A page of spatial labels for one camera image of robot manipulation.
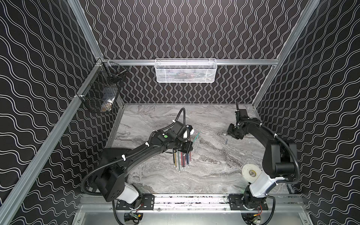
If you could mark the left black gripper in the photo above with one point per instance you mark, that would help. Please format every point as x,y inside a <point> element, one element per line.
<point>187,146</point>

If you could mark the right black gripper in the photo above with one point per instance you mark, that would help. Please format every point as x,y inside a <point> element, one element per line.
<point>229,132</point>

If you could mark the bundle of coloured pencils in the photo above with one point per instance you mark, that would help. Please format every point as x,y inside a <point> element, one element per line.
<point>181,160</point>

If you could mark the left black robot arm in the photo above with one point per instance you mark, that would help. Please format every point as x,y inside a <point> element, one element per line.
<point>109,178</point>

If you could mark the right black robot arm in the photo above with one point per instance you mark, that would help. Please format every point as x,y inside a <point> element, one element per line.
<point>279,163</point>

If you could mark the white tape roll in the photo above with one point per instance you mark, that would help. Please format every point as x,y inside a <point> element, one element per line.
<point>251,173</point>

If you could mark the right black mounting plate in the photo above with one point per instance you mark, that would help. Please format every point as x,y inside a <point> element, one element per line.
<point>246,202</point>

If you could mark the black mounting plate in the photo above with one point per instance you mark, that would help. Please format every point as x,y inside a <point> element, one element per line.
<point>143,202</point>
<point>246,202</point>

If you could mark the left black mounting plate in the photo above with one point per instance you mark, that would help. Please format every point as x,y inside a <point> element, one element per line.
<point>143,202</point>

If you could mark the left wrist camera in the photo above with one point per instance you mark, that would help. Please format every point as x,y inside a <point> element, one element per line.
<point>189,132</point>

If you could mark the white mesh wall basket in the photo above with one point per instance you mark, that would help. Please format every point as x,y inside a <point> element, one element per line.
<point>185,70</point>

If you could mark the aluminium front rail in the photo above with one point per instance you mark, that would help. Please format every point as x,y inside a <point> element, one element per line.
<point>193,203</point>

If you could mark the black wire wall basket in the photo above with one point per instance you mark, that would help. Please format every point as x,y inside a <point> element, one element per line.
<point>102,91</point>

